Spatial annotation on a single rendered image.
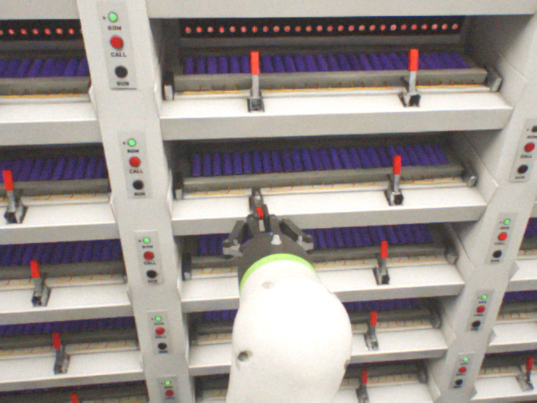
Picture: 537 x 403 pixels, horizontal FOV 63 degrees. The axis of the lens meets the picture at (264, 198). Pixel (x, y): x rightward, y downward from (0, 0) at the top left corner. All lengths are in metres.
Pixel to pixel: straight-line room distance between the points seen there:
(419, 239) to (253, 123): 0.50
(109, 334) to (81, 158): 0.41
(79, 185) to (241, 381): 0.58
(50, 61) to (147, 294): 0.47
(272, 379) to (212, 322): 0.69
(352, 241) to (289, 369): 0.67
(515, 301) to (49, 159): 1.13
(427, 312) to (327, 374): 0.79
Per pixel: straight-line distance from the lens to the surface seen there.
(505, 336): 1.24
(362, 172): 0.89
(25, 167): 0.97
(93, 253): 1.01
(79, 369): 1.11
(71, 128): 0.78
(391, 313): 1.13
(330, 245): 0.99
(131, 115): 0.74
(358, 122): 0.78
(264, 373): 0.39
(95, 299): 0.97
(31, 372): 1.15
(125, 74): 0.72
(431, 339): 1.16
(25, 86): 0.85
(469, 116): 0.85
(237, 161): 0.89
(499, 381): 1.40
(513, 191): 0.96
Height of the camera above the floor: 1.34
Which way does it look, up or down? 28 degrees down
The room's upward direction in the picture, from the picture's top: straight up
